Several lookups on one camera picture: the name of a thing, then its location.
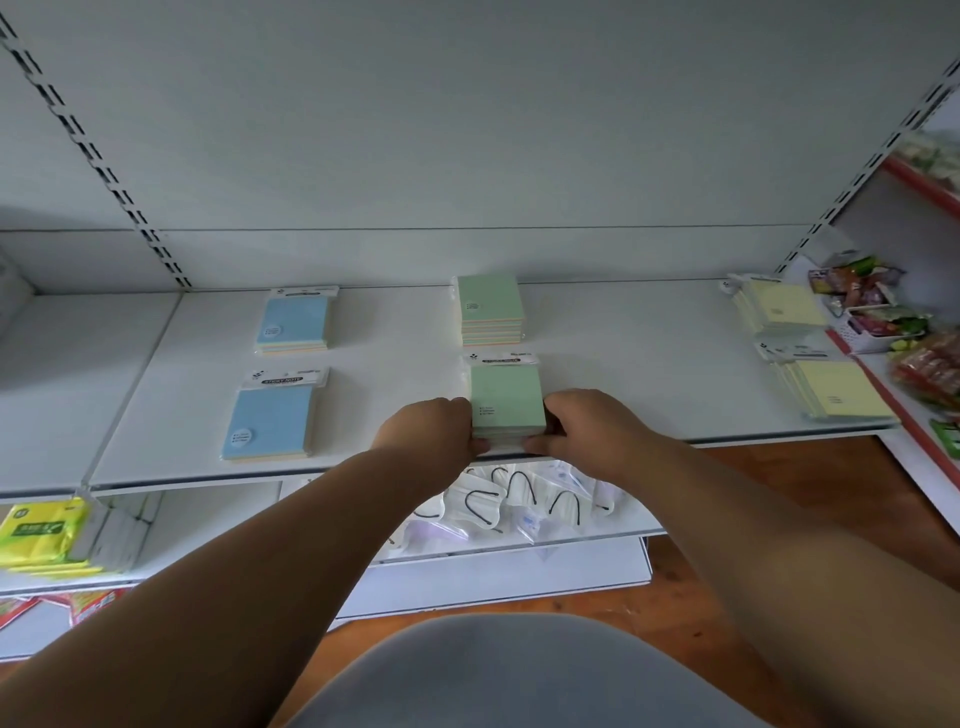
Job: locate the person's left hand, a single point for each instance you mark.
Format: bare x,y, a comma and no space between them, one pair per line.
424,439

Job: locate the person's right hand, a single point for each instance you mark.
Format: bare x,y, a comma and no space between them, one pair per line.
600,431

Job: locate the person's right thumb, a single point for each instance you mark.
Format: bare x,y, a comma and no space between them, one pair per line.
541,445

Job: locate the person's left thumb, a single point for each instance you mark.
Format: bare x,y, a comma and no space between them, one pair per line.
480,448

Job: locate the green sticky note pack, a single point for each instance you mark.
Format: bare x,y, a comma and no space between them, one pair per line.
489,307
506,397

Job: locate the person's right forearm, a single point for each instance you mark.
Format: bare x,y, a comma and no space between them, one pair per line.
787,555

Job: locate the person's left forearm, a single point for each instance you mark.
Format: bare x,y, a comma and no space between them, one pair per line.
225,585

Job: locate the pile of face mask packets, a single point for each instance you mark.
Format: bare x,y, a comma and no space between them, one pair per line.
517,499

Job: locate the wide white shelf board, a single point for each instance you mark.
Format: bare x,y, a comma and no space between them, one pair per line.
637,375

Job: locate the blue sticky note pack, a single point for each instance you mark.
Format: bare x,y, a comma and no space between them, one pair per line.
270,420
296,321

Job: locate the person's grey shirt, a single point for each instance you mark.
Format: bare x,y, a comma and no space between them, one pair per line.
517,675

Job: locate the yellow sticky note pack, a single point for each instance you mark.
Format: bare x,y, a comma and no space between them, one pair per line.
780,306
832,386

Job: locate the white plastic basket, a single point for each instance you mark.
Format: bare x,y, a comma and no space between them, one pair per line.
874,337

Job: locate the pile of colourful snack packets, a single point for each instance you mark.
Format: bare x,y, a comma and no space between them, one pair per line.
862,289

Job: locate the stack of white packets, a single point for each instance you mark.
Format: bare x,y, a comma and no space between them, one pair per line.
120,529

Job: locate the red-edged white shelf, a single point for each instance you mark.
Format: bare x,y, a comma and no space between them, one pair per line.
911,435

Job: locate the red snack bags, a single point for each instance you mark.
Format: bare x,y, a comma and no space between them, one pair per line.
930,371

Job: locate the green packet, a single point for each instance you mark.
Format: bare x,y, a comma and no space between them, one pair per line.
949,437

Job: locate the narrow white shelf board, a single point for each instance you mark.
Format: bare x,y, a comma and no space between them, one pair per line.
67,375

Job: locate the slotted metal shelf upright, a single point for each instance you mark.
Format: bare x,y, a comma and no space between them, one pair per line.
870,161
90,150

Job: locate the red printed packets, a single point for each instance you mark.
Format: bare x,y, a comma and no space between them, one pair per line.
71,604

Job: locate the yellow-green tissue packet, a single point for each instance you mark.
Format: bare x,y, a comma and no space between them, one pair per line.
41,532

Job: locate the high red-edged shelf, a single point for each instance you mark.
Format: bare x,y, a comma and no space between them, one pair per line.
926,172

